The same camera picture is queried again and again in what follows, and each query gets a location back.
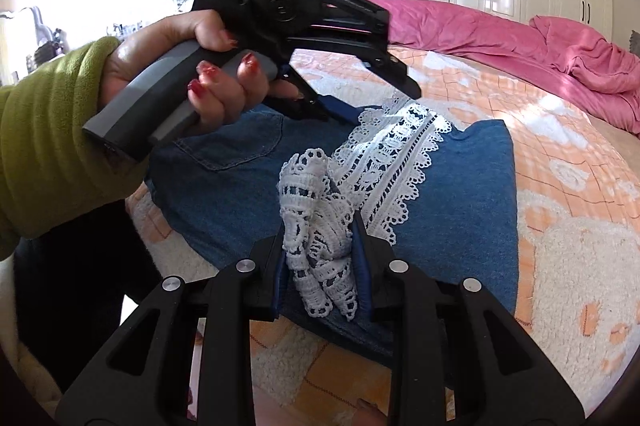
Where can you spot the person's left forearm green sleeve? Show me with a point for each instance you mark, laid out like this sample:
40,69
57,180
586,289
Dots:
55,130

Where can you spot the blue denim pants lace trim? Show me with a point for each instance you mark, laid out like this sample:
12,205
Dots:
450,206

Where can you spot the beige bed sheet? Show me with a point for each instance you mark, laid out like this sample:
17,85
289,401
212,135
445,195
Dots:
622,135

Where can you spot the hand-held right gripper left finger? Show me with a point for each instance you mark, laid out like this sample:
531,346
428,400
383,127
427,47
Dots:
260,286

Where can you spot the pink duvet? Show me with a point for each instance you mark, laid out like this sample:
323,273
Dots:
475,30

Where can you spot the person's left hand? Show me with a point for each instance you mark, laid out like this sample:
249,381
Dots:
160,35

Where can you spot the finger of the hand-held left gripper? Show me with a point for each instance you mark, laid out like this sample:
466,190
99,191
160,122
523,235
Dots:
385,63
335,108

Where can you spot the person's dark clothed leg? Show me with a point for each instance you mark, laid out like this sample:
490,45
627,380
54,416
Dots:
85,291

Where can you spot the orange checked fleece blanket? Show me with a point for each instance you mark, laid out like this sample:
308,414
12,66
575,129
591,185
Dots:
560,186

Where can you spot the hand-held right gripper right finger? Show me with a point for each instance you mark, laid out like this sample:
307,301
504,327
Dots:
362,276

